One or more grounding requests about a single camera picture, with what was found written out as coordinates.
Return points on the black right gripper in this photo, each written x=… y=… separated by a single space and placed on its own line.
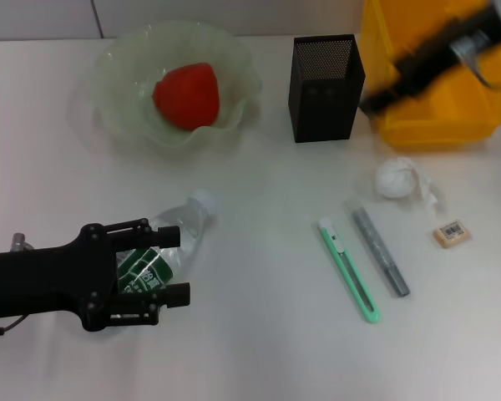
x=438 y=54

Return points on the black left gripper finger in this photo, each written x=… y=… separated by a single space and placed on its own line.
x=179 y=294
x=169 y=237

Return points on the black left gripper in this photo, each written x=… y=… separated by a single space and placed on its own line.
x=37 y=280

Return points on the clear green-label water bottle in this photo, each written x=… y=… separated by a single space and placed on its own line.
x=183 y=225

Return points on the white paper ball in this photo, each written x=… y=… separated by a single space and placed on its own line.
x=392 y=179

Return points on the red-orange toy orange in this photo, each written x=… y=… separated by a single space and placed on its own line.
x=188 y=96

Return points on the beige eraser with barcode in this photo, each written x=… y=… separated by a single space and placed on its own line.
x=453 y=234

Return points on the grey marker pen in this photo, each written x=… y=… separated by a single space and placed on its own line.
x=378 y=250

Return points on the mint green utility knife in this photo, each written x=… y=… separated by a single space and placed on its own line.
x=350 y=275

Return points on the black mesh pen holder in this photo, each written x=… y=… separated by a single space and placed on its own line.
x=325 y=108

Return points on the pale green glass fruit plate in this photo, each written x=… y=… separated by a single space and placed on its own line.
x=121 y=83

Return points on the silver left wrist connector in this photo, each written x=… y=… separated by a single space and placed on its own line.
x=21 y=243

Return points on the yellow plastic bin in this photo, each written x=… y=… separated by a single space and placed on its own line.
x=434 y=125

